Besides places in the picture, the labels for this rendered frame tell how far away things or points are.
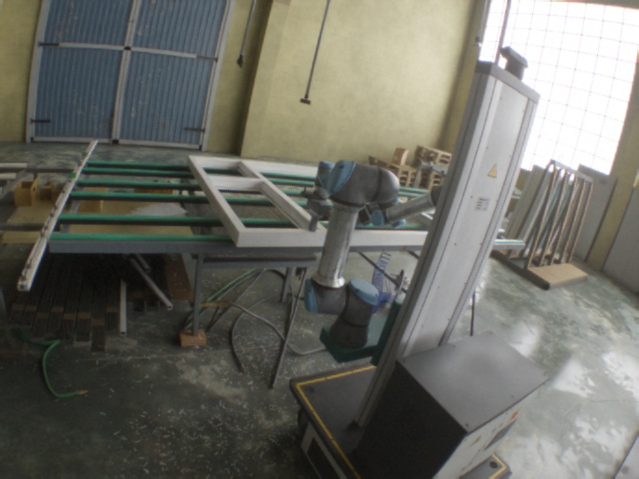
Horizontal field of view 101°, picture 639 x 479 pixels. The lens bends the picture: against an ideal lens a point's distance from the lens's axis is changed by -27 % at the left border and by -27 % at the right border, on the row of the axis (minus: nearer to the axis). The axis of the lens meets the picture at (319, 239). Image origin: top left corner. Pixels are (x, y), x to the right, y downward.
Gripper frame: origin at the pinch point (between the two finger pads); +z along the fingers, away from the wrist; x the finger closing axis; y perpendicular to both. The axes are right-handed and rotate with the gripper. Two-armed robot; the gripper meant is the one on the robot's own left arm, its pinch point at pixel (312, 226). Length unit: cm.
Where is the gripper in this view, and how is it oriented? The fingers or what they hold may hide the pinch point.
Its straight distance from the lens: 170.3
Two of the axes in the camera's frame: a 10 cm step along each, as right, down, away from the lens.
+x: -4.6, -4.2, 7.8
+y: 8.6, 0.0, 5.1
